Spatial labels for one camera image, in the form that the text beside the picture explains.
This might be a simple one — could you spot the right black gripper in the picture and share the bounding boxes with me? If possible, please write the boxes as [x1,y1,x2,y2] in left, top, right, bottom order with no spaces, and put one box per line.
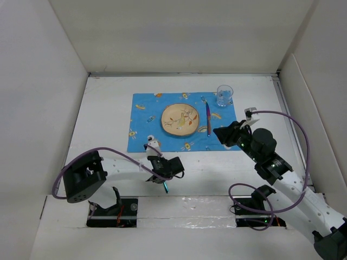
[213,119,261,163]

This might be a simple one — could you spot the iridescent knife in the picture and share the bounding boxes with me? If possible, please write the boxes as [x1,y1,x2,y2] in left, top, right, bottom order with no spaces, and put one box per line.
[201,96,211,137]

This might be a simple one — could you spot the clear plastic cup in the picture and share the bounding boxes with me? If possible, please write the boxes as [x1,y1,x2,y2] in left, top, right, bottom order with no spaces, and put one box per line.
[216,84,234,107]

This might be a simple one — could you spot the beige floral plate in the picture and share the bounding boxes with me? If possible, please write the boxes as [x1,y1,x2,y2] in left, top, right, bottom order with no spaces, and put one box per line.
[160,103,200,137]

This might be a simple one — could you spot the blue patterned cloth placemat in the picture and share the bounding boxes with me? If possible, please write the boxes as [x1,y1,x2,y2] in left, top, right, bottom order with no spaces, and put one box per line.
[127,92,238,153]

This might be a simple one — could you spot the iridescent fork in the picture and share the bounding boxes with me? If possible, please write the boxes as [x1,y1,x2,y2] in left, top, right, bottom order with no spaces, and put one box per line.
[163,182,169,194]

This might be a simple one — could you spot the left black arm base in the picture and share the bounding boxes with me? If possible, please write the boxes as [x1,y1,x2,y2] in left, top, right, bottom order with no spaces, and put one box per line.
[86,187,138,228]

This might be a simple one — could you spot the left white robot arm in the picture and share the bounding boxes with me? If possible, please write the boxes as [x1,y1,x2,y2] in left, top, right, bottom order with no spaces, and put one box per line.
[57,146,185,215]

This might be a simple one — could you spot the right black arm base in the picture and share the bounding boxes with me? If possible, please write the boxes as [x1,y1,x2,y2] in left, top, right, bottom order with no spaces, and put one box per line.
[229,185,287,231]

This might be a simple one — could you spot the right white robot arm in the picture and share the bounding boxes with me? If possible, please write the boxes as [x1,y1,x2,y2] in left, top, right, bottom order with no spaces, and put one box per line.
[213,121,346,259]

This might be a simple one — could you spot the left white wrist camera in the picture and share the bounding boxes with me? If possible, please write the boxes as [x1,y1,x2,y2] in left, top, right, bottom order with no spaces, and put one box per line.
[144,139,163,157]

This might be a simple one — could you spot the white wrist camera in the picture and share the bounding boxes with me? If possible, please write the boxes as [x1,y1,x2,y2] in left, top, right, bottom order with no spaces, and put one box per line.
[144,139,163,157]
[242,107,260,127]

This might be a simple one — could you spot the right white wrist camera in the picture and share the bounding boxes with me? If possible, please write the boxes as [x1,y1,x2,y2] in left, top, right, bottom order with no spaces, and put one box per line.
[242,107,260,127]

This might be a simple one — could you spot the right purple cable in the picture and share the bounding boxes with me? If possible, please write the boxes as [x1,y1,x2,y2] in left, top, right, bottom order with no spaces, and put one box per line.
[228,109,310,231]

